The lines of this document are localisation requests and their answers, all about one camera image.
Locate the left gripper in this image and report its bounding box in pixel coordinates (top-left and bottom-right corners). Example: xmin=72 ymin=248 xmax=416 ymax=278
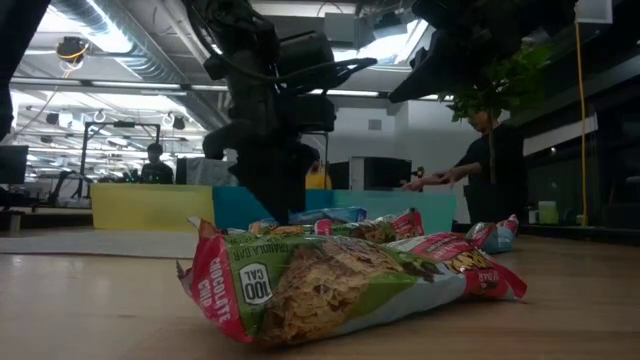
xmin=202 ymin=29 xmax=337 ymax=225

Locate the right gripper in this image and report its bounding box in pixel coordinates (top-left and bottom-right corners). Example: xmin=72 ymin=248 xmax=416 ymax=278
xmin=388 ymin=0 xmax=507 ymax=105

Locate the blue Chewy granola bar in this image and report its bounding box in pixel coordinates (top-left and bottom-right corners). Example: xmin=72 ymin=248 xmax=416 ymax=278
xmin=259 ymin=206 xmax=369 ymax=226

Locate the green chocolate chip granola packet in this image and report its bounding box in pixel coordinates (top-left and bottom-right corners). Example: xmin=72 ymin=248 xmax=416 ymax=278
xmin=175 ymin=217 xmax=469 ymax=349

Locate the person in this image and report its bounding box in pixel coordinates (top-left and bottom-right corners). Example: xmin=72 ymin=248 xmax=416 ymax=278
xmin=139 ymin=142 xmax=175 ymax=185
xmin=305 ymin=159 xmax=333 ymax=190
xmin=402 ymin=108 xmax=529 ymax=226

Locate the dark blue plastic bin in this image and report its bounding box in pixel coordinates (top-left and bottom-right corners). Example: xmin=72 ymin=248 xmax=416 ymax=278
xmin=212 ymin=185 xmax=335 ymax=231

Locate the green leafy potted tree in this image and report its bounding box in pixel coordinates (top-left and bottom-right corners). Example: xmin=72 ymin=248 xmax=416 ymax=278
xmin=447 ymin=42 xmax=554 ymax=186

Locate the grey covered equipment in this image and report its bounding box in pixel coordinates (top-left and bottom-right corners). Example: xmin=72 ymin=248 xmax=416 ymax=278
xmin=174 ymin=157 xmax=240 ymax=187

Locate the black computer cabinet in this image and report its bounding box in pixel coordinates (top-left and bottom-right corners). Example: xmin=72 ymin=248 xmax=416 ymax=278
xmin=327 ymin=155 xmax=414 ymax=192

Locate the yellow plastic bin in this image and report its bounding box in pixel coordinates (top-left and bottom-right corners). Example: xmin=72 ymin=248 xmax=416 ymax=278
xmin=90 ymin=182 xmax=216 ymax=232

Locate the white ceiling unit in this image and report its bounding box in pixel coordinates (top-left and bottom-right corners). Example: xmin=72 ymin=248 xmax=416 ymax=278
xmin=574 ymin=0 xmax=614 ymax=25

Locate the long ceiling light bar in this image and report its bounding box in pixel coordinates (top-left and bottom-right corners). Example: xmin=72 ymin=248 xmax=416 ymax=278
xmin=9 ymin=77 xmax=454 ymax=101

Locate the pale green jar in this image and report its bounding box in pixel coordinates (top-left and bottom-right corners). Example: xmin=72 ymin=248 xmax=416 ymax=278
xmin=537 ymin=200 xmax=559 ymax=225

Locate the black computer monitor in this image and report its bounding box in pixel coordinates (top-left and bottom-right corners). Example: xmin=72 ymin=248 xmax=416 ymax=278
xmin=0 ymin=144 xmax=30 ymax=185

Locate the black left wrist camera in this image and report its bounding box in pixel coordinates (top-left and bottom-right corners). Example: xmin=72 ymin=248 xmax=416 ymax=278
xmin=292 ymin=93 xmax=337 ymax=134

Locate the yellow extension cable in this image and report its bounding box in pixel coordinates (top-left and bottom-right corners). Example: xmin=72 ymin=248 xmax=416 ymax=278
xmin=573 ymin=22 xmax=590 ymax=227

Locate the silver ventilation duct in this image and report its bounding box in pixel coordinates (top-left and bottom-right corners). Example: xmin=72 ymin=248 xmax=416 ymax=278
xmin=49 ymin=0 xmax=231 ymax=132

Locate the black ceiling cable reel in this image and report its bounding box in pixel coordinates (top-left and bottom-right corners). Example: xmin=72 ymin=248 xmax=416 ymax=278
xmin=55 ymin=35 xmax=91 ymax=65

